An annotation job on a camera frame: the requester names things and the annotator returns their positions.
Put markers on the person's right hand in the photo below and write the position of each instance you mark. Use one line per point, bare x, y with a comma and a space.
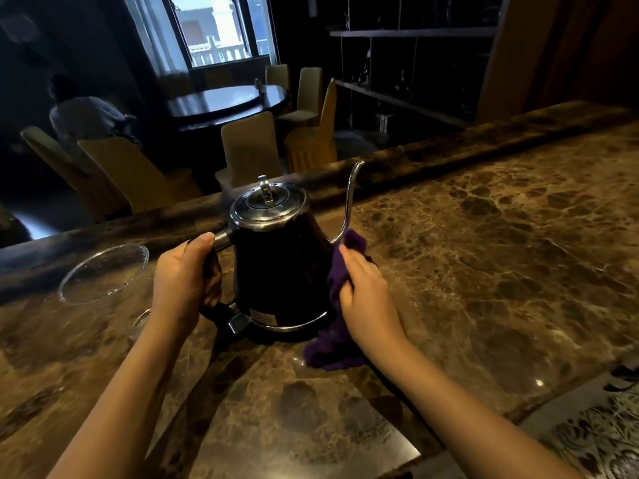
367, 304

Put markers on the person's left hand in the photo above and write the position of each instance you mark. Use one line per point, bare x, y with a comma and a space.
179, 284

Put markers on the person's right thumb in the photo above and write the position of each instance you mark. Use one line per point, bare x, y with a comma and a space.
349, 266

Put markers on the person's left thumb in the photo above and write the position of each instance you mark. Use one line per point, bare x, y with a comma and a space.
197, 246

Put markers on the purple cleaning cloth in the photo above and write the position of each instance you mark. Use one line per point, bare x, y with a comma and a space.
339, 314

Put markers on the black gooseneck kettle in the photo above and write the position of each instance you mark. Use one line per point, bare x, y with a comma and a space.
279, 259

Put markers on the person's left forearm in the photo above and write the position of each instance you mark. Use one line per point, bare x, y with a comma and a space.
120, 404

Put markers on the person's right forearm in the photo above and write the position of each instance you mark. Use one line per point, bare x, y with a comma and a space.
459, 419

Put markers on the beige covered chair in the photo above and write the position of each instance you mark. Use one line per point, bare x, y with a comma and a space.
305, 97
249, 149
137, 177
60, 164
277, 77

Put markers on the small clear glass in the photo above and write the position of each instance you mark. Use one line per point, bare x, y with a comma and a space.
141, 321

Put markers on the clear glass bowl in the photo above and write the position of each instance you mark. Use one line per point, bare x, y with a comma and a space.
105, 274

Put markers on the yellow skirted chair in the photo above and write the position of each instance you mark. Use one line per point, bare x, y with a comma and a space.
314, 137

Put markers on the round dark dining table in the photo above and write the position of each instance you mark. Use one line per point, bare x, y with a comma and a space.
224, 102

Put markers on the white sheer curtain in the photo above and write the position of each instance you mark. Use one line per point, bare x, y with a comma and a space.
149, 34

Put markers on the window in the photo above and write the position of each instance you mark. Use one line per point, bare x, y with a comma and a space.
219, 27

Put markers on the dark wall shelf unit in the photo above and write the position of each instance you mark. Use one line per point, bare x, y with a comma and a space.
414, 64

